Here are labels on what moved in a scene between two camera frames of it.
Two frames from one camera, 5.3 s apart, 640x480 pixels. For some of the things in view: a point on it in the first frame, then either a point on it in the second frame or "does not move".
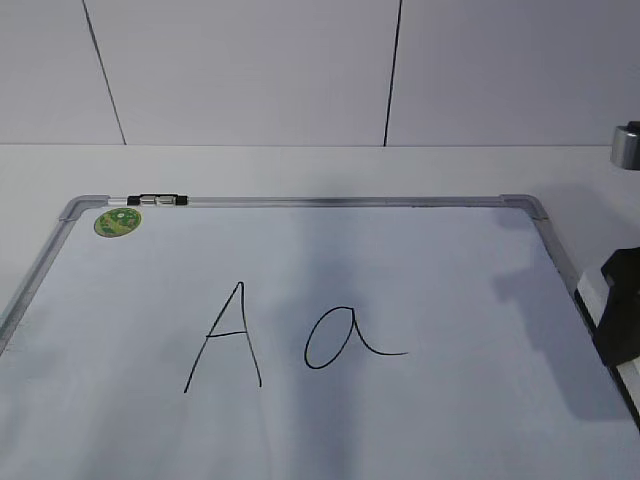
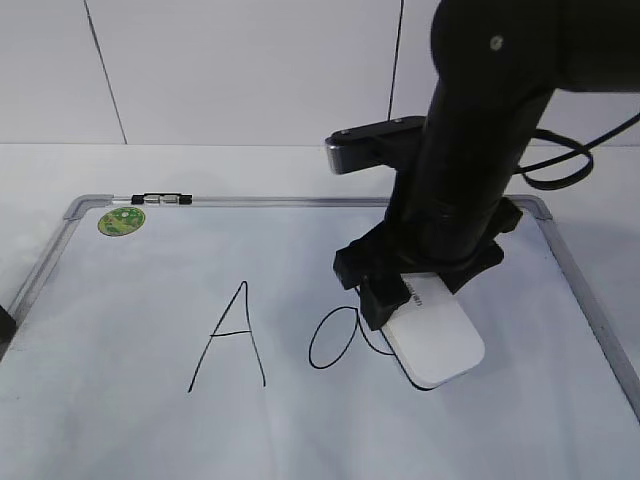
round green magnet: (116, 222) does not move
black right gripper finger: (617, 333) → (423, 235)
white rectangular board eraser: (590, 295) → (434, 339)
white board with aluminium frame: (310, 338) does not move
